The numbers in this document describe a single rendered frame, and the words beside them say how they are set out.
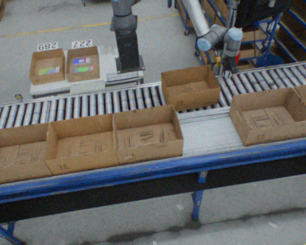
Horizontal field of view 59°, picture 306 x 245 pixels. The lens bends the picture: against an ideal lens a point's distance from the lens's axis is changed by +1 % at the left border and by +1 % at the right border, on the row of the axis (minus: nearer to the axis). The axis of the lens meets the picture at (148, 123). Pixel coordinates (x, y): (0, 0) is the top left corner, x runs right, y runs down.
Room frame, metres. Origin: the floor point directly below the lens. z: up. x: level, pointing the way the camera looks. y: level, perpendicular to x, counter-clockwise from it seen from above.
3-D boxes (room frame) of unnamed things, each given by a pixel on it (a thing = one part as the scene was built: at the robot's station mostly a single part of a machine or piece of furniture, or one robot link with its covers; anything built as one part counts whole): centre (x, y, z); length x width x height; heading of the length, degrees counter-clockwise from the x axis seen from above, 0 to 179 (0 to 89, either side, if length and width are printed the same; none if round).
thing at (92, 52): (2.09, 0.56, 0.80); 0.38 x 0.28 x 0.10; 5
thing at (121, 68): (2.09, 0.13, 0.91); 0.26 x 0.26 x 0.33; 6
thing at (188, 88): (1.58, -0.34, 0.83); 0.39 x 0.29 x 0.17; 97
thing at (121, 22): (2.09, 0.13, 1.21); 0.19 x 0.19 x 0.10
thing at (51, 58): (2.10, 0.88, 0.80); 0.38 x 0.28 x 0.10; 7
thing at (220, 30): (1.63, -0.53, 1.26); 0.12 x 0.12 x 0.09; 43
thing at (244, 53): (2.50, -0.98, 0.59); 0.40 x 0.30 x 0.10; 2
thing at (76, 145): (1.01, 0.41, 0.96); 0.39 x 0.29 x 0.17; 94
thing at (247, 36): (2.50, -0.98, 0.79); 0.40 x 0.30 x 0.10; 6
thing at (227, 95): (1.55, -0.66, 0.72); 0.52 x 0.05 x 0.05; 4
